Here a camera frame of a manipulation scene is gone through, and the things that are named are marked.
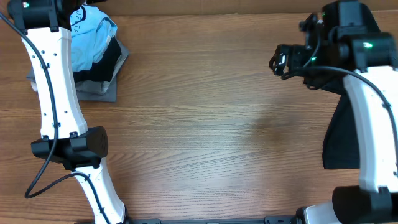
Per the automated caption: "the light blue printed t-shirt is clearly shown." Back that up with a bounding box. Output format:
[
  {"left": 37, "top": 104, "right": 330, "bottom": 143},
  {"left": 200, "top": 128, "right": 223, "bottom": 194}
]
[{"left": 70, "top": 5, "right": 118, "bottom": 72}]

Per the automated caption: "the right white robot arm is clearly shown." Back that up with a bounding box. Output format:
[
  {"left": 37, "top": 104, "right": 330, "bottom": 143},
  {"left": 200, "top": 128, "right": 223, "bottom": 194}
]
[{"left": 266, "top": 1, "right": 397, "bottom": 223}]

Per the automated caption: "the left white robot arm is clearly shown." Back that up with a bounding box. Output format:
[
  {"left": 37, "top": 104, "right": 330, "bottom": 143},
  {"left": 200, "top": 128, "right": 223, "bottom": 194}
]
[{"left": 1, "top": 0, "right": 129, "bottom": 223}]

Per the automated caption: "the black garment with white logo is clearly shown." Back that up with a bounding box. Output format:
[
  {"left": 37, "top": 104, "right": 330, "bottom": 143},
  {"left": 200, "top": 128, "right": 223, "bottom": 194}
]
[{"left": 303, "top": 2, "right": 383, "bottom": 170}]

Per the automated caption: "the black folded garment on stack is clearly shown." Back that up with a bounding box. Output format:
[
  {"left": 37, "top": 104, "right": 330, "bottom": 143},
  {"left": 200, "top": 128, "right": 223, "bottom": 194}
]
[{"left": 73, "top": 37, "right": 122, "bottom": 82}]

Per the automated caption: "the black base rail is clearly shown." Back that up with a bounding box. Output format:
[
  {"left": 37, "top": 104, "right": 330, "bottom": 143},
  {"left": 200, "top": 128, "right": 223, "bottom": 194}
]
[{"left": 125, "top": 215, "right": 303, "bottom": 224}]

